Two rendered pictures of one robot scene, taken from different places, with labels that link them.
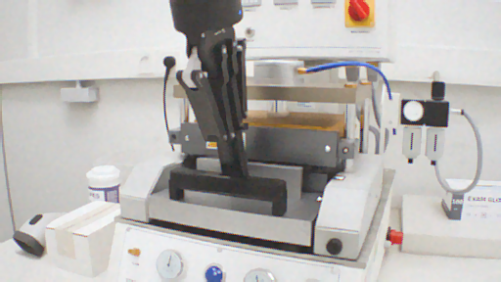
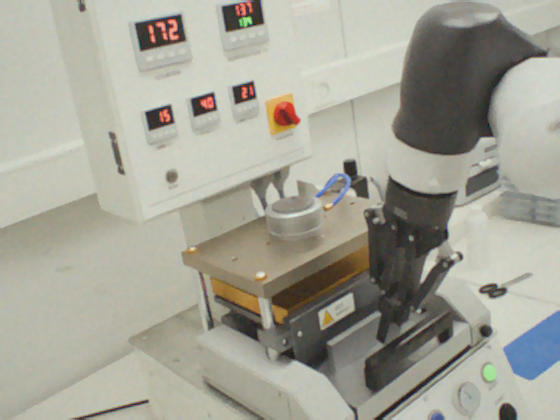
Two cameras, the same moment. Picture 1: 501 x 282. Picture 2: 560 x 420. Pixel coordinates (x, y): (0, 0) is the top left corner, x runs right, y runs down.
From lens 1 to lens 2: 0.79 m
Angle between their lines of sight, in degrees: 59
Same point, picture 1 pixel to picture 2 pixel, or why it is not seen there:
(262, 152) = (367, 301)
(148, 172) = (320, 391)
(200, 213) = (403, 382)
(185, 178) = (390, 360)
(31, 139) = not seen: outside the picture
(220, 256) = (429, 402)
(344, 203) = (465, 298)
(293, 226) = (461, 337)
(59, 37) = not seen: outside the picture
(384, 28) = (304, 125)
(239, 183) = (428, 331)
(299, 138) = not seen: hidden behind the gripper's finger
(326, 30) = (254, 146)
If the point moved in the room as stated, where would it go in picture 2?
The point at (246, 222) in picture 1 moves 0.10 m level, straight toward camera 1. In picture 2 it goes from (434, 359) to (516, 368)
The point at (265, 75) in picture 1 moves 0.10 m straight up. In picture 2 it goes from (311, 227) to (300, 154)
